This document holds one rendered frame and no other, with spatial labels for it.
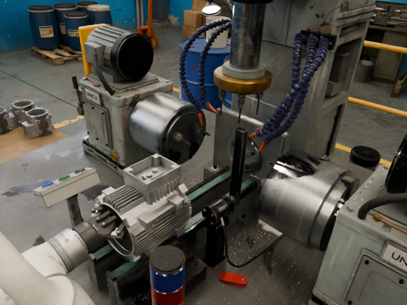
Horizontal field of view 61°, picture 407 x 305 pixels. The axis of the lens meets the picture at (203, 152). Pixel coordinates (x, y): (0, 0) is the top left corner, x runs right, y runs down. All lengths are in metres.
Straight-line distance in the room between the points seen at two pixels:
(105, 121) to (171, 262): 0.94
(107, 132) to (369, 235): 1.04
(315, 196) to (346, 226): 0.11
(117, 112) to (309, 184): 0.78
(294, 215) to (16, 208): 1.01
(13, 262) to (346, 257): 0.71
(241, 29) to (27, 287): 0.79
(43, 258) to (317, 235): 0.65
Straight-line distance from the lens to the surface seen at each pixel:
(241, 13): 1.01
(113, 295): 1.02
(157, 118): 1.24
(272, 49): 1.24
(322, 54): 0.93
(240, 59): 1.03
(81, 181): 1.07
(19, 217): 1.42
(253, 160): 1.24
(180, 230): 0.99
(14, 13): 6.73
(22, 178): 1.63
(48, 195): 1.04
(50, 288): 0.69
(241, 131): 0.91
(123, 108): 1.36
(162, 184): 0.91
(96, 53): 1.43
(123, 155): 1.45
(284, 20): 1.19
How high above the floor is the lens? 1.67
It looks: 31 degrees down
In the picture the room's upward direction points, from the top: 3 degrees clockwise
